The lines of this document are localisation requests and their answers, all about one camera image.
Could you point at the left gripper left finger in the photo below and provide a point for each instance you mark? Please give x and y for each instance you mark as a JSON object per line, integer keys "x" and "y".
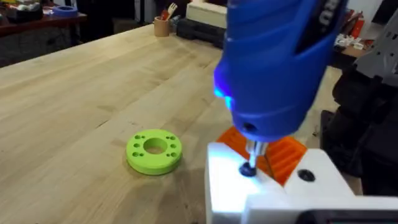
{"x": 227, "y": 180}

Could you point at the dark brown side table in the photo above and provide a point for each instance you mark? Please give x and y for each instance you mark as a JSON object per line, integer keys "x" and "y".
{"x": 37, "y": 23}

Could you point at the tan wooden cup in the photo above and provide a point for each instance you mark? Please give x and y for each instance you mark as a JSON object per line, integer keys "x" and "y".
{"x": 161, "y": 27}

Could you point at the grey perforated wrist plate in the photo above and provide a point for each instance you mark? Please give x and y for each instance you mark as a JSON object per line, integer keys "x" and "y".
{"x": 382, "y": 53}

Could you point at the blue electric screwdriver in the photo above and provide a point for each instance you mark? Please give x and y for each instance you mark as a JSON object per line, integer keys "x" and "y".
{"x": 273, "y": 68}

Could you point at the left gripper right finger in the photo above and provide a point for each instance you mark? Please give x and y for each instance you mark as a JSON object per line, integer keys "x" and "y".
{"x": 320, "y": 174}

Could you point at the wooden fork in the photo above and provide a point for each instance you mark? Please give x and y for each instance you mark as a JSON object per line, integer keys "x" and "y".
{"x": 172, "y": 9}

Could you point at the black screw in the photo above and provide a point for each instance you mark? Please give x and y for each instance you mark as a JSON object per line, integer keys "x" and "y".
{"x": 247, "y": 170}

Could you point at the green disc with holes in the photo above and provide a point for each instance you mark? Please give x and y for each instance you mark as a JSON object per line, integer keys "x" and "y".
{"x": 154, "y": 151}

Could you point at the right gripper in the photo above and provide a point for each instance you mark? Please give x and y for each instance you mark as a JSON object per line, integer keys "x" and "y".
{"x": 367, "y": 133}

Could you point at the cream box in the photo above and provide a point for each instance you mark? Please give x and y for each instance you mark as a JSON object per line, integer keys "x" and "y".
{"x": 206, "y": 14}

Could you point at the blue tape roll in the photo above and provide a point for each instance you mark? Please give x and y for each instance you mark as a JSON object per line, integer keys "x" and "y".
{"x": 65, "y": 11}

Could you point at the black case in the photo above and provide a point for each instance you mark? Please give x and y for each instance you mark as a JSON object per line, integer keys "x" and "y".
{"x": 199, "y": 32}

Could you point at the heap of white parts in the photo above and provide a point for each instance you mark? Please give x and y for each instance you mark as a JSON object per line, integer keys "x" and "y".
{"x": 348, "y": 41}

